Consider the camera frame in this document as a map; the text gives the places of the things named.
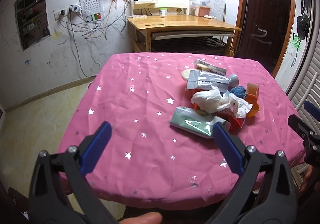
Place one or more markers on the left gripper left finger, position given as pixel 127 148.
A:
pixel 48 202

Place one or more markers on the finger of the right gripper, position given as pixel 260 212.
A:
pixel 309 136
pixel 311 108

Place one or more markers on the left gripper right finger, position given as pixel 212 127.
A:
pixel 264 191

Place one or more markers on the white tissue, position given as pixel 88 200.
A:
pixel 212 101

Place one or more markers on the green tissue pack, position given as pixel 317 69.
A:
pixel 197 122

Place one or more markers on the grey foil wrapper pack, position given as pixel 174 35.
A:
pixel 206 81

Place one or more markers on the beige sponge puff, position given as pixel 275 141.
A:
pixel 188 74

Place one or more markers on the orange small box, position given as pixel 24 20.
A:
pixel 252 90

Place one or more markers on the red snack wrapper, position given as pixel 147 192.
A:
pixel 226 114

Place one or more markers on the person's hand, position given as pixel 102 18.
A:
pixel 148 218

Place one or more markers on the white metal chair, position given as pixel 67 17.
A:
pixel 312 96

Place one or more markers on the white louvered cabinet door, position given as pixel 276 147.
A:
pixel 305 76

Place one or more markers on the orange plastic bowl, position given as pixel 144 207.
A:
pixel 255 106

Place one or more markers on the blue knitted ball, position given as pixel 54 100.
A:
pixel 239 92

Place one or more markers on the pink star tablecloth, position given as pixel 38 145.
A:
pixel 147 163

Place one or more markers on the dark wooden door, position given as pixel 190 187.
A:
pixel 265 30

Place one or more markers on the pink storage box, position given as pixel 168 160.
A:
pixel 199 9

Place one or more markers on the white jar green lid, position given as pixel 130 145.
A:
pixel 163 11

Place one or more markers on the wooden desk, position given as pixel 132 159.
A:
pixel 156 28

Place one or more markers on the white power strip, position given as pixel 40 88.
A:
pixel 64 12

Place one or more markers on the wall recess shelf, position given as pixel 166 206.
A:
pixel 32 21

